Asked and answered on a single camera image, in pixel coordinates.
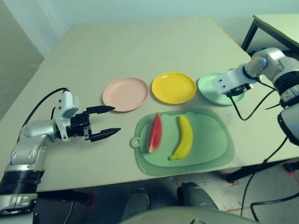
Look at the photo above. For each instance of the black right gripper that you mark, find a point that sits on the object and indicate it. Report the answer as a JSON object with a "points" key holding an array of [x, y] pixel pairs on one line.
{"points": [[240, 89]]}

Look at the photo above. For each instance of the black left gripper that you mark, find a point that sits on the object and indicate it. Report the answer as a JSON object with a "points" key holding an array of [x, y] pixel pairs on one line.
{"points": [[78, 123]]}

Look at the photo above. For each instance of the red watermelon slice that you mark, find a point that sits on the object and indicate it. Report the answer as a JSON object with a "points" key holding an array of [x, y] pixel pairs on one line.
{"points": [[155, 135]]}

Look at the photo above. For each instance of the yellow toy banana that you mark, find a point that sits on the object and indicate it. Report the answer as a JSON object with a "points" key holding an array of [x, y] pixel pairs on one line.
{"points": [[187, 137]]}

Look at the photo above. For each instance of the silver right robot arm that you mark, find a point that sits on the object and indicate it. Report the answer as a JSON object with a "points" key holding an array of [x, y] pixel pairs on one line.
{"points": [[273, 60]]}

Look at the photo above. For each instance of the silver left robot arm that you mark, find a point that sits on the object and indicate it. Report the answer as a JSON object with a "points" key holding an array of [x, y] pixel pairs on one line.
{"points": [[32, 128]]}

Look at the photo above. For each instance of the pink round plate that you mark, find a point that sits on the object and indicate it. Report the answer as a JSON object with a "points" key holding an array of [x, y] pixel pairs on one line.
{"points": [[123, 93]]}

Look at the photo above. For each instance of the mint green round plate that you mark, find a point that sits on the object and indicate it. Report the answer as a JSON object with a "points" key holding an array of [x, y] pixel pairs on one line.
{"points": [[206, 87]]}

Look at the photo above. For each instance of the green cutting board mat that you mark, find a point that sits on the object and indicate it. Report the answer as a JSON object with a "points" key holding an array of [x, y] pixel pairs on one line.
{"points": [[205, 144]]}

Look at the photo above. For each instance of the yellow round plate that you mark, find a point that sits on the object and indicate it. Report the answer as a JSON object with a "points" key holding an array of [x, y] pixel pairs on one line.
{"points": [[172, 87]]}

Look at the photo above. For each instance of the red floor tape marker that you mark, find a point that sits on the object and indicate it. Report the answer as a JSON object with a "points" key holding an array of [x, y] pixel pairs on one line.
{"points": [[90, 204], [233, 184]]}

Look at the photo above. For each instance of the grey robot left leg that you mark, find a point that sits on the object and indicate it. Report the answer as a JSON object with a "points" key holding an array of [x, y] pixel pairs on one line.
{"points": [[136, 203]]}

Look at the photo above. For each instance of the grey robot leg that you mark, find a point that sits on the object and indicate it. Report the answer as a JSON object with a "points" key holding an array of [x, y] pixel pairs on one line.
{"points": [[196, 196], [136, 203]]}

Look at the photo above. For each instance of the grey robot right leg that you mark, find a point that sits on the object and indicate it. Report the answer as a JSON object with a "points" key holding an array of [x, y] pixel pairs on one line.
{"points": [[196, 196]]}

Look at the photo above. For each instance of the grey robot torso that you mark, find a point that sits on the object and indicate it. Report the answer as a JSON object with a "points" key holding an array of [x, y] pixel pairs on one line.
{"points": [[187, 217]]}

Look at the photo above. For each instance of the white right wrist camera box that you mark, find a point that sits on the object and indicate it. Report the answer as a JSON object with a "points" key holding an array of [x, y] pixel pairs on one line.
{"points": [[224, 81]]}

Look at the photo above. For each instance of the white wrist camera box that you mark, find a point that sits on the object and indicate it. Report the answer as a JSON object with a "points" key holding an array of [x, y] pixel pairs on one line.
{"points": [[67, 105], [224, 81]]}

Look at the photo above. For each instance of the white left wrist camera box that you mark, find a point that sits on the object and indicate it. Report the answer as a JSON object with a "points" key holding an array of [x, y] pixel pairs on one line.
{"points": [[67, 105]]}

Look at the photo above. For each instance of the beige side table black frame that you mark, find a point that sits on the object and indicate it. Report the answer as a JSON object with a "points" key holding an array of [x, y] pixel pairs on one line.
{"points": [[280, 25]]}

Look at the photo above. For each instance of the black table frame foot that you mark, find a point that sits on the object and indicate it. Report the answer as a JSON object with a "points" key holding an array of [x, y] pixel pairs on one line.
{"points": [[240, 175], [65, 196]]}

